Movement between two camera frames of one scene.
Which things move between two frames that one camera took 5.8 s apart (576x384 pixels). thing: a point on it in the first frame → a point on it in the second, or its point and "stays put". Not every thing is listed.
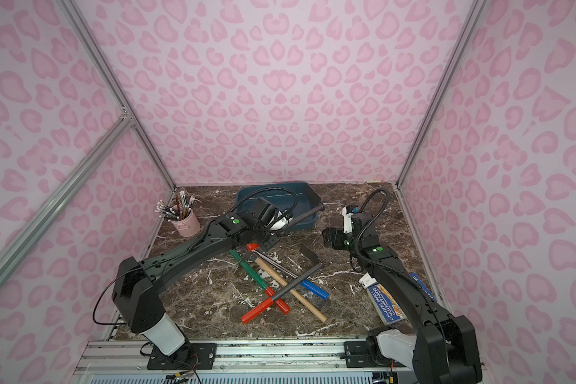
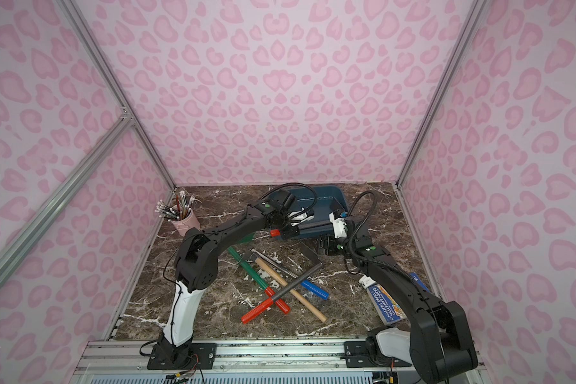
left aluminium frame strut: x=54 y=202 stays put
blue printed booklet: x=390 y=311 stays put
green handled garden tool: x=267 y=289 stays put
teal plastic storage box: x=297 y=197 → x=323 y=200
